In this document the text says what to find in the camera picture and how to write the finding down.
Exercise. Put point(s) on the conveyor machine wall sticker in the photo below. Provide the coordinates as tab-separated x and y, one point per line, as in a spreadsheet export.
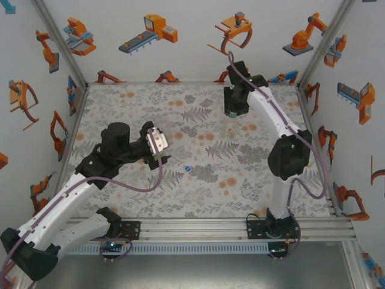
365	102
162	30

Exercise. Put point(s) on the clear bottle green label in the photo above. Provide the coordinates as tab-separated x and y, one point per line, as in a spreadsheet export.
231	115
154	158

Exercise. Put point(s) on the blue bottle cap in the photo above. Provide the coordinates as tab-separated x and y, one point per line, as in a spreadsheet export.
187	169

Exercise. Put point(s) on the aluminium frame post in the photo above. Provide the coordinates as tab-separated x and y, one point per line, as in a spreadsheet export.
62	45
333	30
359	274

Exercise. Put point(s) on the long aluminium base rail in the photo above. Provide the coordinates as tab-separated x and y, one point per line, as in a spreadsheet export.
195	230

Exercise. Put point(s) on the aluminium table edge rail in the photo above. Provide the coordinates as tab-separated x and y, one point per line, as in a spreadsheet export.
80	102
303	100
195	82

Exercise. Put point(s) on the milling machine wall sticker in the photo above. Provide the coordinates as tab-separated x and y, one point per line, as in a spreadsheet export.
79	39
334	57

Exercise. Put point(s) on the grey floral tablecloth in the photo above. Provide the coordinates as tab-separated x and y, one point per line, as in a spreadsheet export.
180	195

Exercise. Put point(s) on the orange claw wall sticker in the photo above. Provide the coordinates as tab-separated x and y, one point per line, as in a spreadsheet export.
377	176
237	25

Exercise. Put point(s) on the blue conveyor wall sticker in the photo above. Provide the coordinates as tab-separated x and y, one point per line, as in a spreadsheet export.
373	268
72	96

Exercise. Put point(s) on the black controller board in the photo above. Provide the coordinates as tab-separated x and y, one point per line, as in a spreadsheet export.
278	250
111	247

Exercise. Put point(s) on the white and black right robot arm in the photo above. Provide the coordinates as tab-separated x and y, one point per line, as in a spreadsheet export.
270	108

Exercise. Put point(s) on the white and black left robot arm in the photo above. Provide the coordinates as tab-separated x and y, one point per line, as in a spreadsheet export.
60	204

